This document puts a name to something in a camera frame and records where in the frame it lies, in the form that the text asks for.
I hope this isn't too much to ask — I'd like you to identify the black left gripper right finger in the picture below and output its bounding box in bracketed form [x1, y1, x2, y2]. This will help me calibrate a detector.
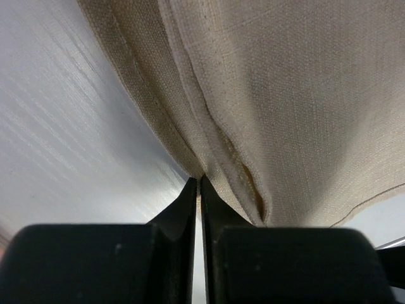
[201, 177, 396, 303]

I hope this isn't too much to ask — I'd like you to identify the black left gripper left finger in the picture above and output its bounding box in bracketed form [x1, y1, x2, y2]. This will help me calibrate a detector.
[1, 178, 197, 303]

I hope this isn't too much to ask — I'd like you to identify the beige cloth napkin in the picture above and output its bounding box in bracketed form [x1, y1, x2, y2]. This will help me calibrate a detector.
[80, 1, 404, 226]

